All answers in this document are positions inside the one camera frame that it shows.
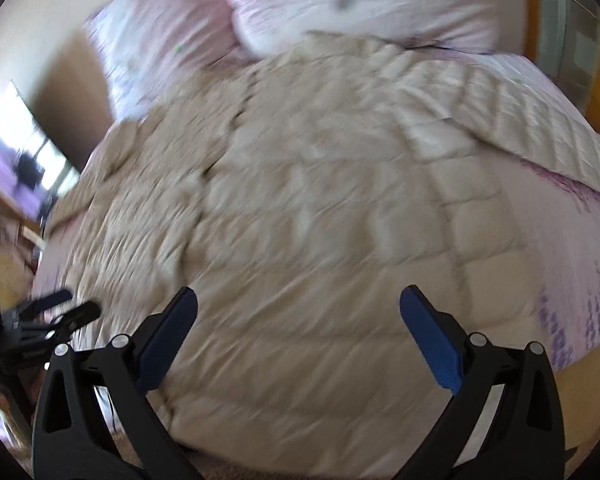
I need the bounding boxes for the pink floral pillow left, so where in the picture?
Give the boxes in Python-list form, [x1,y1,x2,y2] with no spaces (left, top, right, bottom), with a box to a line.
[83,0,250,120]

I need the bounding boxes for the pink floral pillow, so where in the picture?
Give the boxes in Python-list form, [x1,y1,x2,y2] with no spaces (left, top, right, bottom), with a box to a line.
[228,0,527,58]
[83,0,250,120]

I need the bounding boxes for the beige quilted down jacket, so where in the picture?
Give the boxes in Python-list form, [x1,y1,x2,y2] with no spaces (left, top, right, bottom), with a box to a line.
[50,34,600,478]

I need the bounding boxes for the pink floral bed sheet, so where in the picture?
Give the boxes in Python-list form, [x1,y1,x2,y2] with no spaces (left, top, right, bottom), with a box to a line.
[459,52,600,371]

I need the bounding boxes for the pink floral pillow right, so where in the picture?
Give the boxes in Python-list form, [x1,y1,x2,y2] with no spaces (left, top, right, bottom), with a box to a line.
[228,0,527,58]

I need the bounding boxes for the wall mirror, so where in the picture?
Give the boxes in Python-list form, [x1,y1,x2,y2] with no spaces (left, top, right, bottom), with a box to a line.
[0,84,80,226]

